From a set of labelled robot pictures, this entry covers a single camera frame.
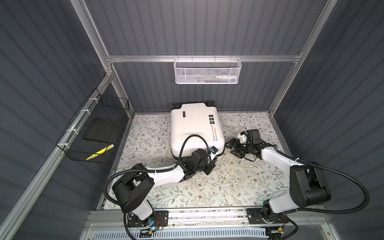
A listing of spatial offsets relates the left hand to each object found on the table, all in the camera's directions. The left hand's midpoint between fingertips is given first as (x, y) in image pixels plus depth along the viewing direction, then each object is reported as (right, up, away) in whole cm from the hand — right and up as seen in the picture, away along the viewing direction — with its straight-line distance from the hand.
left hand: (216, 161), depth 84 cm
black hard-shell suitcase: (-12, +20, +1) cm, 23 cm away
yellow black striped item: (-54, +9, -15) cm, 57 cm away
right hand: (+8, +6, +5) cm, 11 cm away
